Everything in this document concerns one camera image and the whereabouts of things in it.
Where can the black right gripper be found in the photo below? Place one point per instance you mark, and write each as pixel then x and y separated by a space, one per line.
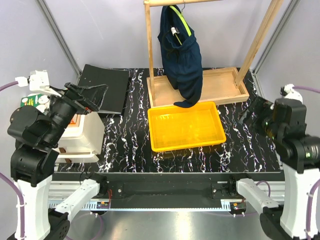
pixel 260 105

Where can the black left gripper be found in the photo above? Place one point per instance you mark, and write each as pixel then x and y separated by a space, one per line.
pixel 95 94

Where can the navy blue shorts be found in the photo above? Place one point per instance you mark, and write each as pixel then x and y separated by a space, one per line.
pixel 182 64

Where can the neon yellow clothes hanger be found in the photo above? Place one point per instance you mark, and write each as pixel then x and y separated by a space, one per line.
pixel 179 27

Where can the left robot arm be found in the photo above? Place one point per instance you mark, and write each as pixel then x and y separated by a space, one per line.
pixel 32 163

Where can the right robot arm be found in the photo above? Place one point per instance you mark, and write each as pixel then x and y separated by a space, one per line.
pixel 283 121

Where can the wooden clothes rack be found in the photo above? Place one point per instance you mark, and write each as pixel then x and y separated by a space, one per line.
pixel 220 85

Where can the green printed cardboard box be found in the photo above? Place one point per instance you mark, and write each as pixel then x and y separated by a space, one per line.
pixel 39 101

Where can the white plastic container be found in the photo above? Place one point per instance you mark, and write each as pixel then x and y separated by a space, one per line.
pixel 82 140

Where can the yellow plastic tray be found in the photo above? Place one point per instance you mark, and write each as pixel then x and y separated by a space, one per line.
pixel 175 128

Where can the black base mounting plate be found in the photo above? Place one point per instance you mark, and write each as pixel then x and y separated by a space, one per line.
pixel 161 192

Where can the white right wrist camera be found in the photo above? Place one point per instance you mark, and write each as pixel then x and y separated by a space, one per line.
pixel 288 92

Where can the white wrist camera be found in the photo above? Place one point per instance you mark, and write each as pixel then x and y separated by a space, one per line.
pixel 288 92
pixel 37 82

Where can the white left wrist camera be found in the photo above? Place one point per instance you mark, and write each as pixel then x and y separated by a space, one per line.
pixel 37 82

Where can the left aluminium frame post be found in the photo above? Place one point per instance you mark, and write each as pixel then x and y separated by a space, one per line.
pixel 58 35

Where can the aluminium frame post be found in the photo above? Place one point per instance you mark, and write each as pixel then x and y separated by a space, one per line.
pixel 276 33
pixel 58 35

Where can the right aluminium frame post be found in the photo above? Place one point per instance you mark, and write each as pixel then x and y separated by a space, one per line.
pixel 276 33

